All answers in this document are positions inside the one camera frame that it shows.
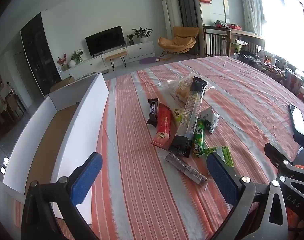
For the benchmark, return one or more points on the small grey snack packet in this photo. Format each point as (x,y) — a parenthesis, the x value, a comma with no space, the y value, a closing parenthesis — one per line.
(209,120)

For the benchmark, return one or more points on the red flowers in vase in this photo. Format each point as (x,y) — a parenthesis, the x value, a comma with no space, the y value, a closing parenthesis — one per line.
(62,61)

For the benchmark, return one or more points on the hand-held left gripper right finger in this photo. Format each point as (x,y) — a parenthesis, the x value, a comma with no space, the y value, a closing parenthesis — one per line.
(220,177)

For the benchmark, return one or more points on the green sausage packet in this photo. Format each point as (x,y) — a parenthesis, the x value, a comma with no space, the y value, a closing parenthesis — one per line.
(198,140)

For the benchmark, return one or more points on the white box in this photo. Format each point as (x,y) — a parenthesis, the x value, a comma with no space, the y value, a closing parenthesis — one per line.
(87,130)

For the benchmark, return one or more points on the white and green packet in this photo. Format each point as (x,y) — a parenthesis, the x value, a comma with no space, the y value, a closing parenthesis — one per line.
(225,156)

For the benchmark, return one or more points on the grey curtain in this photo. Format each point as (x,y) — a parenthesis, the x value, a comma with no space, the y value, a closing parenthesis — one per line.
(189,5)

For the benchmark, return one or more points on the white television cabinet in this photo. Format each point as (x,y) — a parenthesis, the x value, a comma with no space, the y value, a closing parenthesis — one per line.
(142,51)

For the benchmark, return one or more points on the dark wooden chair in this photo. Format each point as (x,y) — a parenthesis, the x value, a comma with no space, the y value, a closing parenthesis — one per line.
(215,41)

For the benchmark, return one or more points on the wooden bench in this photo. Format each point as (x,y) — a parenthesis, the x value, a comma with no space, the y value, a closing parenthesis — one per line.
(115,54)

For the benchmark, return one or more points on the striped tablecloth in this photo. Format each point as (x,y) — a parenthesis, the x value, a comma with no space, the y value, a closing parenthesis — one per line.
(132,180)

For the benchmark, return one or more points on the pale yellow snack packet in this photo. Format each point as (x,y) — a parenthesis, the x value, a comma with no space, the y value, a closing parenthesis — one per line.
(178,116)

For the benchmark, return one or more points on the wooden side table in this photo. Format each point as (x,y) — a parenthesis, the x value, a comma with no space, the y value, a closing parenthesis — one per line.
(247,35)

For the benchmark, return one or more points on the white standing air conditioner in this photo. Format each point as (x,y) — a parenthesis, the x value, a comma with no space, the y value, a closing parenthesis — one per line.
(169,10)

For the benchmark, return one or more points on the small potted plant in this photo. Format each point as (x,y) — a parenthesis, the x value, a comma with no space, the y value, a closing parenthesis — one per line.
(130,40)

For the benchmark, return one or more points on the red snack packet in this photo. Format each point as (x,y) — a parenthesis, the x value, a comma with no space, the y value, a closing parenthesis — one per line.
(164,125)

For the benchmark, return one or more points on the dark glass cabinet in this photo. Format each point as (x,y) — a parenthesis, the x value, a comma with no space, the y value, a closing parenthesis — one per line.
(38,55)

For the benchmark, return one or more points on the large leafy potted plant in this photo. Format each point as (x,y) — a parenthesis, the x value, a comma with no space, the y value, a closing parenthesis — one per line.
(142,33)

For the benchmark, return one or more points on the clear dark snack packet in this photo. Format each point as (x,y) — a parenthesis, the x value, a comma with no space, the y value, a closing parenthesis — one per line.
(187,168)

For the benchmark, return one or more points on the purple floor mat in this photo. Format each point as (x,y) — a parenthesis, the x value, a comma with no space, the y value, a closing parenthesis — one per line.
(147,60)

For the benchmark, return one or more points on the black phone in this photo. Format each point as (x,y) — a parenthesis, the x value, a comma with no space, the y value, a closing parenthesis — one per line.
(298,120)

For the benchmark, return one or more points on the plant in white vase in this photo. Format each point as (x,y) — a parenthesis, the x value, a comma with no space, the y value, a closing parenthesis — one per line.
(75,57)

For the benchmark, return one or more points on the dark chocolate bar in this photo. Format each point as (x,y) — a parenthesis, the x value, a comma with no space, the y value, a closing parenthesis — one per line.
(152,112)

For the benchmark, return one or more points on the long black-ended snack packet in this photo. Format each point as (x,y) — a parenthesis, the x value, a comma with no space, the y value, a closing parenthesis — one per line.
(189,115)

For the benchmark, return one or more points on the pile of small goods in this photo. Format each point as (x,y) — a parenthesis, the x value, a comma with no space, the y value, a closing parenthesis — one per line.
(227,25)

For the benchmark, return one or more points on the brown cardboard box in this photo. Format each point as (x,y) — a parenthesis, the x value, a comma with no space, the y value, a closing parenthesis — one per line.
(63,83)

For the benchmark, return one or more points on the clear bread packet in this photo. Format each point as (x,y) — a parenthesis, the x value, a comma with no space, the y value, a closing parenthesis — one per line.
(182,90)

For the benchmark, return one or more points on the black television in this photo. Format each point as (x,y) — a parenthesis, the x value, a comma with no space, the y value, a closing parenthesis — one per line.
(104,40)

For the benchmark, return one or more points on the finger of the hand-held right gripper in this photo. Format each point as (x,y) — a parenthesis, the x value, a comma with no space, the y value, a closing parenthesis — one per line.
(303,142)
(297,192)

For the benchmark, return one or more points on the row of jars and containers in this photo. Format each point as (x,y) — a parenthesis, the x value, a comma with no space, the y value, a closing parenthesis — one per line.
(272,67)

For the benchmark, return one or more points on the orange lounge chair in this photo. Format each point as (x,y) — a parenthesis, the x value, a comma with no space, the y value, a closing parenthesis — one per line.
(178,41)

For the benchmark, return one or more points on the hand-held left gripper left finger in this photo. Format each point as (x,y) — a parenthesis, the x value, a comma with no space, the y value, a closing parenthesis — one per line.
(87,177)

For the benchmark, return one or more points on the white sheer curtain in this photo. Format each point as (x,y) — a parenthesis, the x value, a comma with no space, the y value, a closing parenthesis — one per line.
(249,5)

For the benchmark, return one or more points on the green bucket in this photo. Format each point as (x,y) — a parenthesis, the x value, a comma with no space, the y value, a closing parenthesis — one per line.
(236,47)

